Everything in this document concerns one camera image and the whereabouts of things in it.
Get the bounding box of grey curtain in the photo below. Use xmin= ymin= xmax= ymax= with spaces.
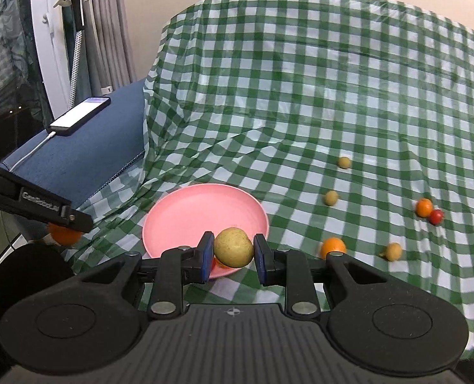
xmin=79 ymin=0 xmax=138 ymax=93

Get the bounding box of white door frame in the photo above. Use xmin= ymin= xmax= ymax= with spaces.
xmin=28 ymin=0 xmax=73 ymax=121

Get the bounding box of blue sofa cushion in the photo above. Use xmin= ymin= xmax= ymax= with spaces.
xmin=0 ymin=80 xmax=148 ymax=205

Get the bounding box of pink plate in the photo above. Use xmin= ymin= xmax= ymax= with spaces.
xmin=142 ymin=183 xmax=270 ymax=281

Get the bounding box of green white checkered tablecloth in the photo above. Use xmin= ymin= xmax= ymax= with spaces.
xmin=61 ymin=0 xmax=474 ymax=373

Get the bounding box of dark glass pane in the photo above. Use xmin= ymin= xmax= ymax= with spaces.
xmin=0 ymin=0 xmax=50 ymax=165

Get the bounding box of black smartphone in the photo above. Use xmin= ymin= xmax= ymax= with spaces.
xmin=46 ymin=96 xmax=112 ymax=135

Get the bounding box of small orange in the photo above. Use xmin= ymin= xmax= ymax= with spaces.
xmin=320 ymin=237 xmax=347 ymax=260
xmin=46 ymin=221 xmax=82 ymax=247
xmin=416 ymin=198 xmax=434 ymax=219

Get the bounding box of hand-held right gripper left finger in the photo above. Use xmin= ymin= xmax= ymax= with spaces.
xmin=76 ymin=231 xmax=216 ymax=317

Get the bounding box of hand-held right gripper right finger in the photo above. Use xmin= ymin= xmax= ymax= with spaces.
xmin=254 ymin=234 xmax=387 ymax=317

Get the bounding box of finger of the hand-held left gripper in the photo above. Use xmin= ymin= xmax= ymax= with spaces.
xmin=0 ymin=161 xmax=94 ymax=233

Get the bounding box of braided grey cable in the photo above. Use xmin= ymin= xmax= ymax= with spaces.
xmin=68 ymin=28 xmax=85 ymax=111

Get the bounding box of white charging cable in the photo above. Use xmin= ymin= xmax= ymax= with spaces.
xmin=11 ymin=130 xmax=57 ymax=171

